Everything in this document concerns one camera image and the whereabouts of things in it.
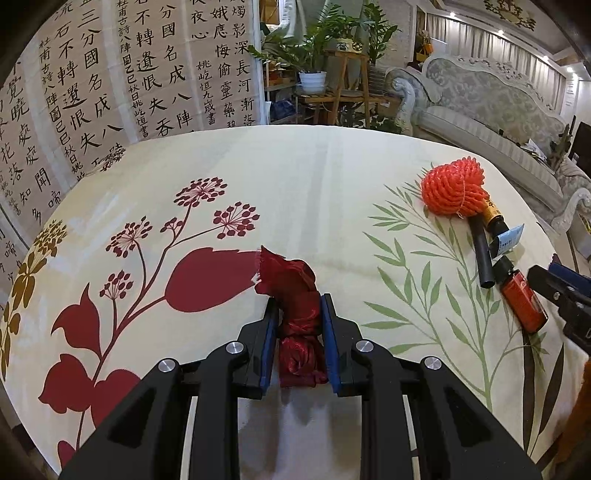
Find red glitter canister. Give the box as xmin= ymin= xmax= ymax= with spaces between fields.
xmin=493 ymin=255 xmax=548 ymax=335

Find blue white paper packet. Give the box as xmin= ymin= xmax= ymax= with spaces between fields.
xmin=489 ymin=224 xmax=525 ymax=259

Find black cylinder tube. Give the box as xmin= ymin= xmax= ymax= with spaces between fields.
xmin=468 ymin=215 xmax=495 ymax=289

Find gold label small bottle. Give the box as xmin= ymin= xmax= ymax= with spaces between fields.
xmin=481 ymin=199 xmax=509 ymax=237

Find red foam fruit net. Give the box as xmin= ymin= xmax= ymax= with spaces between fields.
xmin=421 ymin=156 xmax=490 ymax=218

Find dark red wrapper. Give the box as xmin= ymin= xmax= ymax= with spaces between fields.
xmin=256 ymin=247 xmax=328 ymax=388

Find grey ornate sofa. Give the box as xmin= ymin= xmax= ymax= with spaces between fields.
xmin=385 ymin=54 xmax=590 ymax=233

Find floral cream tablecloth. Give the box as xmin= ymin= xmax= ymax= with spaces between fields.
xmin=1 ymin=126 xmax=585 ymax=475

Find window curtains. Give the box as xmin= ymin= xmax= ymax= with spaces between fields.
xmin=426 ymin=14 xmax=566 ymax=112

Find ceiling chandelier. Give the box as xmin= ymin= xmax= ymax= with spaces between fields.
xmin=484 ymin=0 xmax=537 ymax=31

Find wooden plant stand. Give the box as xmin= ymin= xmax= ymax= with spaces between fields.
xmin=295 ymin=49 xmax=391 ymax=128

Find tall green potted plant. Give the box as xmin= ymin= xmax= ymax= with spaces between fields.
xmin=363 ymin=1 xmax=398 ymax=96

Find potted plant white pot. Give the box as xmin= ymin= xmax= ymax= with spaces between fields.
xmin=249 ymin=4 xmax=359 ymax=95

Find calligraphy folding screen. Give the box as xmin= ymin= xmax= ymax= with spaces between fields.
xmin=1 ymin=0 xmax=264 ymax=294

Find dark cabinet by wall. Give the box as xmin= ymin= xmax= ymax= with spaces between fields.
xmin=569 ymin=122 xmax=591 ymax=176

